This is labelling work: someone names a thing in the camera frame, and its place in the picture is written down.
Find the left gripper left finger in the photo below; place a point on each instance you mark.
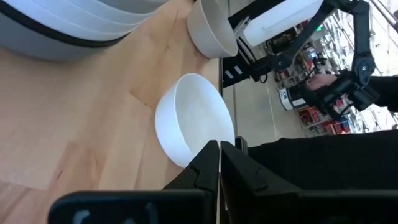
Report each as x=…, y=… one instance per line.
x=206, y=174

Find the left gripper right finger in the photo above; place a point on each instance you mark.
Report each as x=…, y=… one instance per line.
x=245, y=177

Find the large white bowl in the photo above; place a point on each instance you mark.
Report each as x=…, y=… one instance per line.
x=192, y=118

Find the large beige bowl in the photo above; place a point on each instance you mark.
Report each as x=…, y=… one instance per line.
x=211, y=31

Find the person's forearm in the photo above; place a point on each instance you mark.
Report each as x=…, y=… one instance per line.
x=385, y=93

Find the black white canister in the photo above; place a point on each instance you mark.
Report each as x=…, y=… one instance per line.
x=290, y=98

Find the red storage shelf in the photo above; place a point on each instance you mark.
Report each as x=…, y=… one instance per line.
x=323, y=121

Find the person's hand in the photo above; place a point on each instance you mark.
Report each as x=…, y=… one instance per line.
x=321, y=81

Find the white box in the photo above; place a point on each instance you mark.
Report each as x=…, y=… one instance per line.
x=280, y=21

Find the dark grey bowl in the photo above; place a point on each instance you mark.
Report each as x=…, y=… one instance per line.
x=37, y=46

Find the black aluminium frame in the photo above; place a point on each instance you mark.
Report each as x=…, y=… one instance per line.
x=242, y=67

